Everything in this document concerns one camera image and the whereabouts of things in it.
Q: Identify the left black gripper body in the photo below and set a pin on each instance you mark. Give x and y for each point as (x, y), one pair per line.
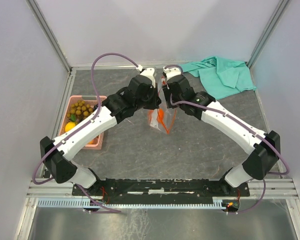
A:
(150, 102)

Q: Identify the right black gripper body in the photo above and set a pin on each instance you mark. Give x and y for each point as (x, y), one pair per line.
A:
(166, 92)

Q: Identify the clear zip top bag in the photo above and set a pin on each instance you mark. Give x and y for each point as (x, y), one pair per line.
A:
(170, 114)

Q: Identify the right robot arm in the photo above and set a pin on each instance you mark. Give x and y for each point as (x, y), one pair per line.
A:
(262, 148)

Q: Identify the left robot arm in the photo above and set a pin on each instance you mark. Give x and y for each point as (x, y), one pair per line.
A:
(58, 153)

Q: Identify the teal cloth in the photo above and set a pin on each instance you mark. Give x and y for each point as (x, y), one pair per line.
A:
(221, 77)

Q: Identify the brown longan bunch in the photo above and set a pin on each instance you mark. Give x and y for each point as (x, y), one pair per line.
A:
(79, 111)

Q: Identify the pink perforated basket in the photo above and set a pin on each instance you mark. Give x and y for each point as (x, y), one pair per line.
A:
(93, 101)

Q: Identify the yellow toy fruit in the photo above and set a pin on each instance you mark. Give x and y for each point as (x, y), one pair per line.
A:
(69, 126)

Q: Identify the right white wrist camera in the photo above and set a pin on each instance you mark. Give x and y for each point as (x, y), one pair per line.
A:
(172, 70)

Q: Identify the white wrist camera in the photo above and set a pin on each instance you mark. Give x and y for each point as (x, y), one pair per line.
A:
(172, 70)
(146, 72)

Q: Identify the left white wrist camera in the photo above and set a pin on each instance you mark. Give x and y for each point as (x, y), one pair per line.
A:
(146, 72)

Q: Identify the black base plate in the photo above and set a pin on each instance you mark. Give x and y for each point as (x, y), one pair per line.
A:
(164, 191)

